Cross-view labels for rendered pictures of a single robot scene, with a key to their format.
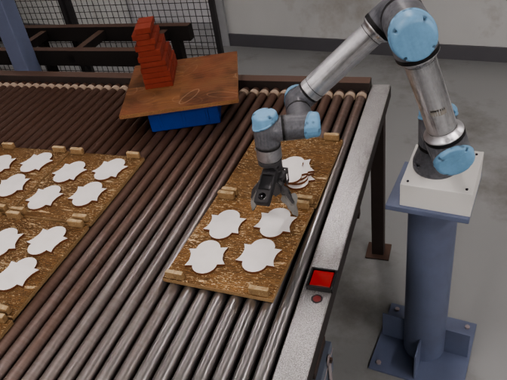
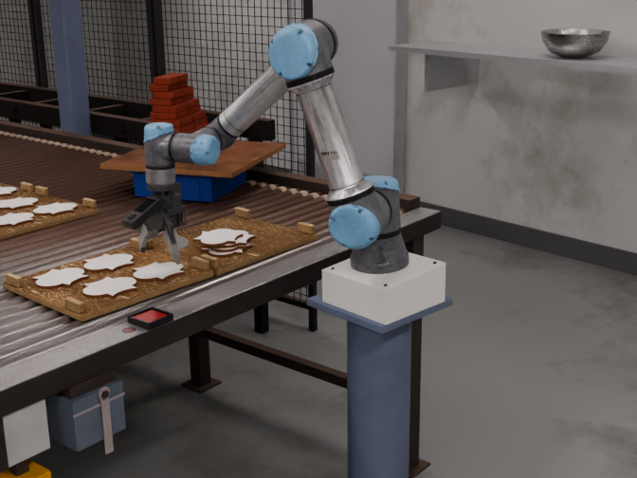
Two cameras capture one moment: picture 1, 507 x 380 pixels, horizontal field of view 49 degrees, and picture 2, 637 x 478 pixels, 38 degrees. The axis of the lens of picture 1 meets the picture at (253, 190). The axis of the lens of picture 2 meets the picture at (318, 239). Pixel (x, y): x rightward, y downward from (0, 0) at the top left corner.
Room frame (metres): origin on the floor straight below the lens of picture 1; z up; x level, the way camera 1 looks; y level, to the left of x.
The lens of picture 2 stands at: (-0.72, -1.06, 1.75)
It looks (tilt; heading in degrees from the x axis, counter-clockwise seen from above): 18 degrees down; 15
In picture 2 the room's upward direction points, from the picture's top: 1 degrees counter-clockwise
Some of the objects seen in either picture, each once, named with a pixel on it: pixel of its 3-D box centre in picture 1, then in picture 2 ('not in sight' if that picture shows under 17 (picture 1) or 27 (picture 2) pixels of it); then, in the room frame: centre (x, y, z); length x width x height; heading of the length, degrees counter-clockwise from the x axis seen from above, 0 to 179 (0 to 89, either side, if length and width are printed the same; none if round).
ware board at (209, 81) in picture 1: (182, 82); (196, 155); (2.34, 0.23, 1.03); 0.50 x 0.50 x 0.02; 86
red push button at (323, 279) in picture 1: (321, 280); (150, 319); (1.11, -0.15, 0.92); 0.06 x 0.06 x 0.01; 66
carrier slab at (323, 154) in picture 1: (284, 167); (227, 242); (1.69, -0.12, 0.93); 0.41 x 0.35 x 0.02; 154
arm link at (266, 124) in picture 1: (267, 129); (160, 145); (1.40, -0.07, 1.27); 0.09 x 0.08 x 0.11; 85
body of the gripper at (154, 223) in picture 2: (272, 173); (164, 206); (1.40, -0.07, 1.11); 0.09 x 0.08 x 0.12; 153
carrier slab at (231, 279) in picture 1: (241, 242); (109, 279); (1.32, 0.06, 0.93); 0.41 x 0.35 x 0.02; 153
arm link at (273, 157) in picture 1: (268, 152); (159, 175); (1.40, -0.06, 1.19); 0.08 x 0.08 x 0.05
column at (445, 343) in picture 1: (428, 277); (378, 446); (1.50, -0.62, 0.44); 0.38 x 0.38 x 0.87; 58
